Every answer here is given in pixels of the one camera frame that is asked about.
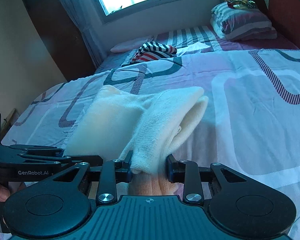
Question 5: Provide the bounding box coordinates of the pink flat pillow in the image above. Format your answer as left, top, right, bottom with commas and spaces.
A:
110, 35, 154, 53

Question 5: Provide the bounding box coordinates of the striped folded pillow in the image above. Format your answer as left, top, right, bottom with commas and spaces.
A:
210, 2, 277, 41

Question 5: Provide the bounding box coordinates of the gold red patterned cloth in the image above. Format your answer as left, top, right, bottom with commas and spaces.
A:
225, 0, 257, 10

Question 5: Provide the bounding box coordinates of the dark brown wooden wardrobe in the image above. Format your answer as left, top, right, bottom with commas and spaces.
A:
22, 0, 95, 81

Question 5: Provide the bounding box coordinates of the grey sheer curtain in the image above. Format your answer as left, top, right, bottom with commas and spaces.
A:
59, 0, 107, 68

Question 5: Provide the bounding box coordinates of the cream knit sweater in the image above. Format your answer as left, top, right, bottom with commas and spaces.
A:
64, 85, 209, 196

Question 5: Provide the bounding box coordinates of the striped red white black garment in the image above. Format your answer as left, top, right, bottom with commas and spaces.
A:
129, 41, 177, 65

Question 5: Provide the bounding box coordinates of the patterned pink white bedspread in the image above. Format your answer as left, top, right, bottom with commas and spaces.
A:
2, 37, 300, 239

